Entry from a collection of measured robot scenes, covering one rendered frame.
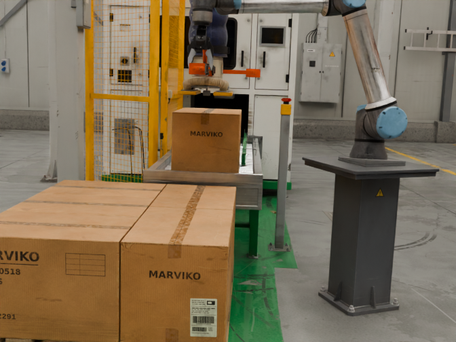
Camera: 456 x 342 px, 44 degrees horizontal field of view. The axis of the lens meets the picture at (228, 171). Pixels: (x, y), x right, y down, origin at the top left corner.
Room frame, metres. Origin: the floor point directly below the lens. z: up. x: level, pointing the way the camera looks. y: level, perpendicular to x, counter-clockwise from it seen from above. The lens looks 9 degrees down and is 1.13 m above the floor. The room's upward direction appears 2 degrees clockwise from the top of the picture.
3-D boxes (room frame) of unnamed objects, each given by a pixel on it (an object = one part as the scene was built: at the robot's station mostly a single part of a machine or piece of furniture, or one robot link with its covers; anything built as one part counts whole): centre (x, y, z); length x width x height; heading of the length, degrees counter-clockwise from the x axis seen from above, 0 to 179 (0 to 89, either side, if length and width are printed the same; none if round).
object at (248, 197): (3.26, 0.15, 0.47); 0.70 x 0.03 x 0.15; 88
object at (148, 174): (3.26, 0.15, 0.58); 0.70 x 0.03 x 0.06; 88
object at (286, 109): (3.82, -0.37, 0.50); 0.07 x 0.07 x 1.00; 88
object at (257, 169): (4.42, -0.22, 0.50); 2.31 x 0.05 x 0.19; 178
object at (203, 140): (3.63, 0.13, 0.75); 0.60 x 0.40 x 0.40; 178
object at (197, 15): (2.62, 0.14, 1.41); 0.10 x 0.09 x 0.05; 88
